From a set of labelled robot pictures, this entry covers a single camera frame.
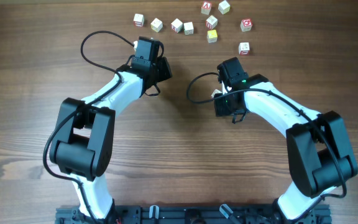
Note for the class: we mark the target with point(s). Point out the white block yellow side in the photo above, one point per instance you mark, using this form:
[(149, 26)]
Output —
[(156, 25)]

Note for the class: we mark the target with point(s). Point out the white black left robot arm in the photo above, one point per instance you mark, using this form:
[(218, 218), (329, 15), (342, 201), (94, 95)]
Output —
[(80, 147)]

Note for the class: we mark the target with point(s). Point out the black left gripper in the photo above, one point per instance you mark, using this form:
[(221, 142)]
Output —
[(165, 70)]

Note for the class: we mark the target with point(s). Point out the yellow top block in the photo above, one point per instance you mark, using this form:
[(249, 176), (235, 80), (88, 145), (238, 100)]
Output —
[(212, 36)]

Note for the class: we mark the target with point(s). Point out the white block red base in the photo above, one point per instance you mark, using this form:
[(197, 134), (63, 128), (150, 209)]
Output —
[(244, 48)]

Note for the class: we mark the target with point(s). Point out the plain white top block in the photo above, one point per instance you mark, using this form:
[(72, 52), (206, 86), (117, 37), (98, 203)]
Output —
[(224, 7)]

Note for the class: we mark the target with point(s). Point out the white block red U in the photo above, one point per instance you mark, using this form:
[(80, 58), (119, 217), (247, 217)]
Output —
[(211, 22)]

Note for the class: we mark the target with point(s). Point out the white block red bottom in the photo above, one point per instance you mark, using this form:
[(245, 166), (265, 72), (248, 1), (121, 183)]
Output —
[(139, 20)]

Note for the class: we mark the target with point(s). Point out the red O block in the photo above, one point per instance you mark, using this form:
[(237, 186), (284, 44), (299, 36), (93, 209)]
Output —
[(246, 25)]

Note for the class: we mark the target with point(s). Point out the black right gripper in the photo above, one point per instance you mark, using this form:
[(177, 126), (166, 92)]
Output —
[(220, 110)]

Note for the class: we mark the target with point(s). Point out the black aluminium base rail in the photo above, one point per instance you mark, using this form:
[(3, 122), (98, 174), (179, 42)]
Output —
[(256, 213)]

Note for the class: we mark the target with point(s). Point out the white block red X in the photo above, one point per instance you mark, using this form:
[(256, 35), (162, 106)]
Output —
[(177, 25)]

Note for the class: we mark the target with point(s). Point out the red A block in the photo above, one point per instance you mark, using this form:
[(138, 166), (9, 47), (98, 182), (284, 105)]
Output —
[(206, 7)]

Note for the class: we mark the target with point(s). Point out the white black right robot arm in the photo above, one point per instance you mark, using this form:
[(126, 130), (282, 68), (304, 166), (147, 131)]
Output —
[(320, 155)]

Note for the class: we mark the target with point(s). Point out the white block green side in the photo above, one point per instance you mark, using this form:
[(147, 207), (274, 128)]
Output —
[(188, 28)]

